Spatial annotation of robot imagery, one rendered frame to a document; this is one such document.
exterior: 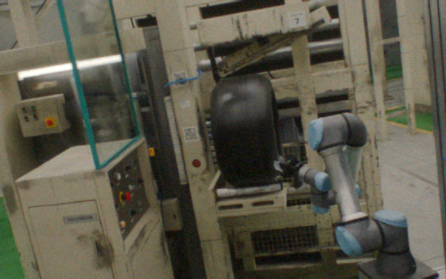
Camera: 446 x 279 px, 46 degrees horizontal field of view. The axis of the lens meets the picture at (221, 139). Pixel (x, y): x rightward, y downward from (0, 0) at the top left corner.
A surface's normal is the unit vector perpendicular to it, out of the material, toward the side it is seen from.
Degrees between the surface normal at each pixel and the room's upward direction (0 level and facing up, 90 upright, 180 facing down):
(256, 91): 42
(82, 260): 90
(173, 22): 90
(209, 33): 90
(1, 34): 90
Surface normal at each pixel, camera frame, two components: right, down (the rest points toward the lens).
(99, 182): -0.14, 0.24
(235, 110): -0.22, -0.31
